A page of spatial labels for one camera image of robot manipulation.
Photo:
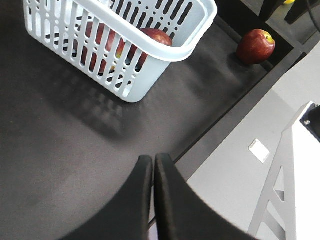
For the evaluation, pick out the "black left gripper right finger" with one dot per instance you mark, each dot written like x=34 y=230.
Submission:
x=181 y=214

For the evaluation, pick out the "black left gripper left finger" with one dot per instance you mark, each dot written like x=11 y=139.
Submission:
x=126 y=216

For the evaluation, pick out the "light blue plastic basket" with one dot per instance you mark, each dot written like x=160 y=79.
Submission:
x=53 y=23

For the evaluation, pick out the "red apple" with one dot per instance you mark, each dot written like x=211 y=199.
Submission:
x=146 y=50
x=255 y=47
x=97 y=48

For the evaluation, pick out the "black wooden display table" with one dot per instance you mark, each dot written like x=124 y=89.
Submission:
x=67 y=144

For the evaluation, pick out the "metal floor socket plate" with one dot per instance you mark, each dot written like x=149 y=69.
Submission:
x=259 y=150

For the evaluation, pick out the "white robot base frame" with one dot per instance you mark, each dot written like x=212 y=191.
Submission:
x=289 y=204

